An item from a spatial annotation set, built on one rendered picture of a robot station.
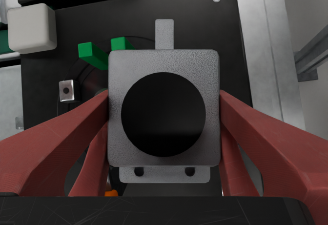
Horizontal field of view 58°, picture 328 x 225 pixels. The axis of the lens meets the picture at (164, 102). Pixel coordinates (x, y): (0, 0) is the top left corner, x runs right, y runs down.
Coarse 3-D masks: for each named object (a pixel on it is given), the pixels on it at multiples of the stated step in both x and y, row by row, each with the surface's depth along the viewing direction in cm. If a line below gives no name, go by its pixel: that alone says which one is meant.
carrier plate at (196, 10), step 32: (128, 0) 31; (160, 0) 31; (192, 0) 30; (224, 0) 30; (64, 32) 32; (96, 32) 32; (128, 32) 31; (192, 32) 30; (224, 32) 29; (32, 64) 32; (64, 64) 32; (224, 64) 29; (32, 96) 32; (64, 192) 30; (128, 192) 29; (160, 192) 29; (192, 192) 28
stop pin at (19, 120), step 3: (18, 117) 32; (21, 117) 32; (15, 120) 32; (18, 120) 32; (21, 120) 32; (18, 123) 32; (21, 123) 32; (18, 126) 32; (21, 126) 32; (18, 129) 33; (21, 129) 33
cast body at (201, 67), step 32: (160, 32) 16; (128, 64) 11; (160, 64) 11; (192, 64) 11; (128, 96) 10; (160, 96) 10; (192, 96) 10; (128, 128) 10; (160, 128) 10; (192, 128) 10; (128, 160) 11; (160, 160) 11; (192, 160) 11
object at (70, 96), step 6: (60, 84) 28; (66, 84) 28; (72, 84) 28; (78, 84) 29; (60, 90) 28; (66, 90) 28; (72, 90) 28; (78, 90) 28; (60, 96) 28; (66, 96) 28; (72, 96) 27; (78, 96) 28; (66, 102) 28; (72, 102) 29
